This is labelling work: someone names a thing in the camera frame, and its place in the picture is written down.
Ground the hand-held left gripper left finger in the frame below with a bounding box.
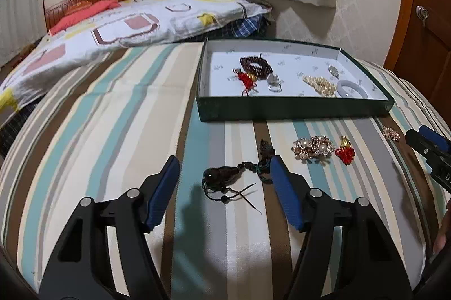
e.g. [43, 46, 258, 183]
[38, 155, 181, 300]

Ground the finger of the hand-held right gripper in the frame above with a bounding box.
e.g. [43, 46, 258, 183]
[419, 125, 451, 153]
[405, 129, 441, 163]

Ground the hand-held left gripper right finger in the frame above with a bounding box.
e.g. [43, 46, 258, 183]
[269, 155, 428, 300]

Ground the rose gold rhinestone brooch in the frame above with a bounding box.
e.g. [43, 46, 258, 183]
[383, 126, 400, 143]

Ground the gold rhinestone pearl brooch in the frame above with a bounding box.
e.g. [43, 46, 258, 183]
[292, 135, 335, 162]

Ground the black gourd pendant cord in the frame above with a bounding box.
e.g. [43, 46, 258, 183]
[201, 140, 279, 214]

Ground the red knot charm gold pendant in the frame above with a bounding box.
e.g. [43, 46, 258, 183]
[335, 135, 356, 166]

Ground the dark green shallow box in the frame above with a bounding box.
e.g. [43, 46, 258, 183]
[195, 38, 395, 122]

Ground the white jade bangle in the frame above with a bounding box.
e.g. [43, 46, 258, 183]
[336, 79, 370, 99]

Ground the silver keyring charm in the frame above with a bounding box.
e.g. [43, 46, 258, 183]
[266, 74, 282, 93]

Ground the pearl bead necklace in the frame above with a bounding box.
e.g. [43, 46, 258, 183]
[302, 75, 338, 98]

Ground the red knot charm gold bell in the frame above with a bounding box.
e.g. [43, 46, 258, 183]
[233, 67, 258, 97]

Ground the dark red bead bracelet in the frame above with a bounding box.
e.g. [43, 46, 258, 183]
[240, 55, 273, 76]

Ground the person's right hand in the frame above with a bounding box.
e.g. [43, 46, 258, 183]
[433, 201, 451, 256]

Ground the wooden door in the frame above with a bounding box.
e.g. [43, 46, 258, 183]
[384, 0, 451, 103]

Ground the metal door lock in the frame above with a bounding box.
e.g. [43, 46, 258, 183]
[416, 6, 430, 26]

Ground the blue plaid bed sheet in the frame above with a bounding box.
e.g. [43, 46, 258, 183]
[187, 13, 275, 43]

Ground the white patterned quilt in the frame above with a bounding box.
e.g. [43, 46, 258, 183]
[0, 0, 272, 110]

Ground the red pillow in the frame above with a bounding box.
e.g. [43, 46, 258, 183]
[49, 0, 120, 36]

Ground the white striped side curtain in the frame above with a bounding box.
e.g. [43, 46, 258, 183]
[0, 0, 46, 64]

